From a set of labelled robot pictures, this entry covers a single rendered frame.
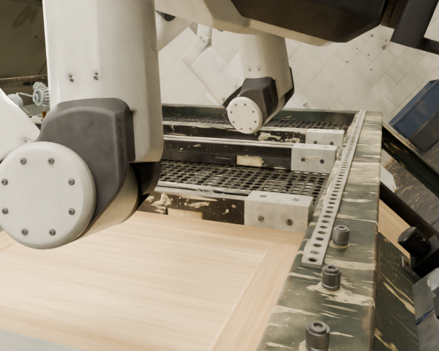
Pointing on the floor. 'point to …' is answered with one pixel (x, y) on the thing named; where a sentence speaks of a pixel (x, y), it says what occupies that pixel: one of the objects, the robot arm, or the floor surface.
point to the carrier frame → (399, 147)
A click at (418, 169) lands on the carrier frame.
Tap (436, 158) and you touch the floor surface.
